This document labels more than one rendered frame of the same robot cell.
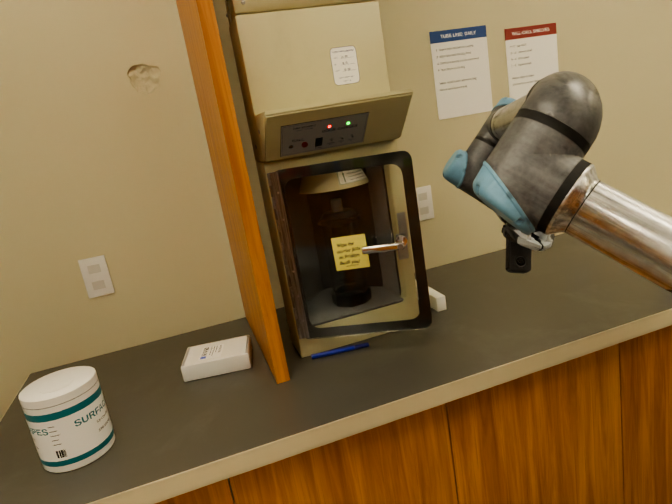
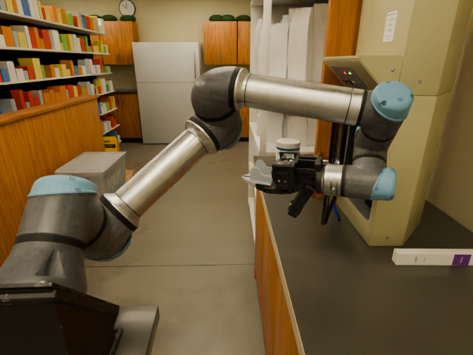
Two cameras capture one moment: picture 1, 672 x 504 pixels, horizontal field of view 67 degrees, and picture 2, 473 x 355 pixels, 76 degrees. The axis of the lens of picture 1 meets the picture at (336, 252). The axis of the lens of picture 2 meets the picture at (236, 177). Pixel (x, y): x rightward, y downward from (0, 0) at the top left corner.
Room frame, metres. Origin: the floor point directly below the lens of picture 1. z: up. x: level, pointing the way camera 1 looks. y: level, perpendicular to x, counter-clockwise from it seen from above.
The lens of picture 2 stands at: (1.01, -1.09, 1.50)
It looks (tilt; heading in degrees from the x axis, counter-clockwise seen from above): 21 degrees down; 104
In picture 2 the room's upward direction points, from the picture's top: straight up
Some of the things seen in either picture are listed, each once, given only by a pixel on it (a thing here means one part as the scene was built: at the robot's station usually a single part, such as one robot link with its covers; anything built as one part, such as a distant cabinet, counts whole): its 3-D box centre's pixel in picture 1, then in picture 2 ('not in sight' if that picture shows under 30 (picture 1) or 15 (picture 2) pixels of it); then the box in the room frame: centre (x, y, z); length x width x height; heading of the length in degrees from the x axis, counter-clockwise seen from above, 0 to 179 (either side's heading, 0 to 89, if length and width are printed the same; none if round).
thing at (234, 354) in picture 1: (218, 357); not in sight; (1.17, 0.33, 0.96); 0.16 x 0.12 x 0.04; 96
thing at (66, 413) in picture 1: (69, 417); (287, 153); (0.88, 0.55, 1.02); 0.13 x 0.13 x 0.15
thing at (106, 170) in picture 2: not in sight; (96, 177); (-0.89, 1.11, 0.49); 0.60 x 0.42 x 0.33; 106
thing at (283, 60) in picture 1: (323, 183); (404, 117); (1.29, 0.00, 1.33); 0.32 x 0.25 x 0.77; 106
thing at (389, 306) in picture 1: (353, 250); (336, 156); (1.09, -0.04, 1.19); 0.30 x 0.01 x 0.40; 79
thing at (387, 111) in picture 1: (336, 126); (354, 73); (1.12, -0.05, 1.46); 0.32 x 0.12 x 0.10; 106
